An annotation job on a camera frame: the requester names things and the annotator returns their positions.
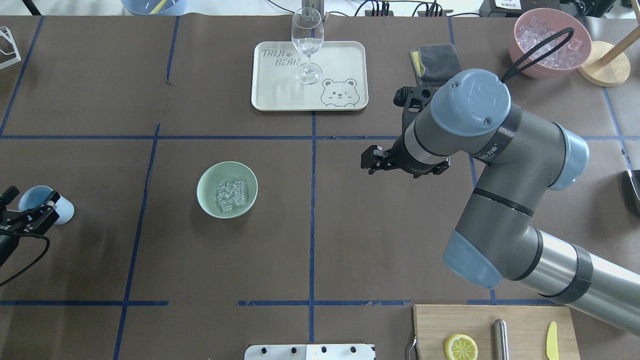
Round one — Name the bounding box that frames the yellow plastic knife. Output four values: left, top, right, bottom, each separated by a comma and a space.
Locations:
545, 321, 560, 360

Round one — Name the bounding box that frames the black braided cable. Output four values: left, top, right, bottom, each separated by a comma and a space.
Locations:
500, 27, 575, 84

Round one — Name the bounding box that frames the steel ice scoop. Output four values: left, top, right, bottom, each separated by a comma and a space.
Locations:
623, 170, 640, 218

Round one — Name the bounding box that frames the green ceramic bowl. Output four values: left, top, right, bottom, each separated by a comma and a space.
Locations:
196, 161, 258, 219

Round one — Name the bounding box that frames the lemon half slice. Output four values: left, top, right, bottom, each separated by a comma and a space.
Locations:
443, 333, 479, 360

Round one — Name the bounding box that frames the white wire cup rack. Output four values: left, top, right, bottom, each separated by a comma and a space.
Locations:
0, 26, 22, 70

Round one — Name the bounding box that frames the clear wine glass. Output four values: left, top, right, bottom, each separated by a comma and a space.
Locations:
291, 6, 325, 85

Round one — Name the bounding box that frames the steel muddler black tip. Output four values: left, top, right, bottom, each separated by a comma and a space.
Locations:
493, 318, 510, 360

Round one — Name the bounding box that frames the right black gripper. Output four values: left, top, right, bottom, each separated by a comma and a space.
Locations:
360, 85, 450, 179

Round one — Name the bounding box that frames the cream bear serving tray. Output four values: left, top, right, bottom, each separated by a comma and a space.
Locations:
251, 41, 369, 112

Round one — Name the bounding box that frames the wooden cup stand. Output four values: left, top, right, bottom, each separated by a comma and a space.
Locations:
577, 19, 640, 88

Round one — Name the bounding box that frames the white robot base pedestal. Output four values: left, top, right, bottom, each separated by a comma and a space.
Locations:
244, 342, 377, 360

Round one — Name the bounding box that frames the light blue plastic cup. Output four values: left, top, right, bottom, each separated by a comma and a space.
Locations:
18, 186, 75, 225

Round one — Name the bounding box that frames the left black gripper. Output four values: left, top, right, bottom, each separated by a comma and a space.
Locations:
0, 186, 60, 265

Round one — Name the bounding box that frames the pink bowl of ice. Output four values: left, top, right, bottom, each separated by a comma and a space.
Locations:
509, 7, 592, 79

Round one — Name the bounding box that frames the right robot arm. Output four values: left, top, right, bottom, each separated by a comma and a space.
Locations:
360, 68, 640, 335

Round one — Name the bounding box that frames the wooden cutting board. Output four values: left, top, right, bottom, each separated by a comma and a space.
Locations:
413, 304, 581, 360

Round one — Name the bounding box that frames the blue bowl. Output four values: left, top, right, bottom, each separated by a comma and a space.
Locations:
121, 0, 189, 16

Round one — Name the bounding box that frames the clear ice cubes pile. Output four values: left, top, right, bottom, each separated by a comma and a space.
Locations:
215, 180, 247, 214

